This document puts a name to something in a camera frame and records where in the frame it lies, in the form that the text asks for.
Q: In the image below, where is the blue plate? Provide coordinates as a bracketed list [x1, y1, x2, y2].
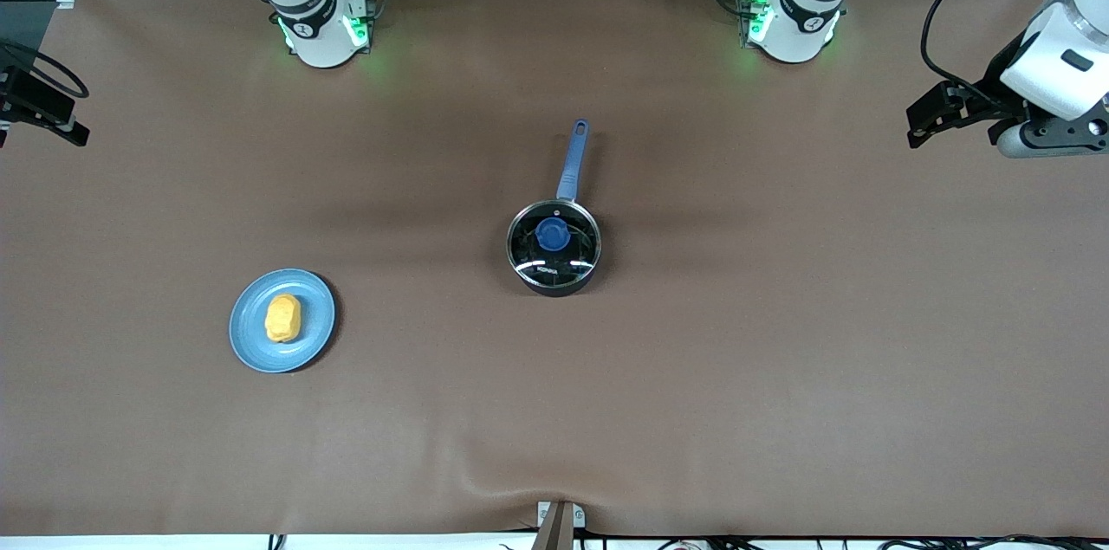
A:
[229, 269, 337, 374]

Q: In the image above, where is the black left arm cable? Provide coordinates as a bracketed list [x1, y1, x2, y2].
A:
[919, 0, 1088, 94]

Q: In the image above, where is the grey metal table clamp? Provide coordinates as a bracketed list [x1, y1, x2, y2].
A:
[530, 500, 587, 550]

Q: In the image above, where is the brown table mat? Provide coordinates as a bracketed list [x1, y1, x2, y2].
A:
[0, 0, 1109, 539]

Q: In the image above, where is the black pot with blue handle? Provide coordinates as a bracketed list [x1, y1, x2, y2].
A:
[507, 119, 604, 298]

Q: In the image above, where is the glass lid with blue knob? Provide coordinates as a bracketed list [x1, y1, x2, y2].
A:
[508, 200, 601, 288]

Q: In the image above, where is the yellow potato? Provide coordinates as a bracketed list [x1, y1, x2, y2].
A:
[264, 294, 302, 344]

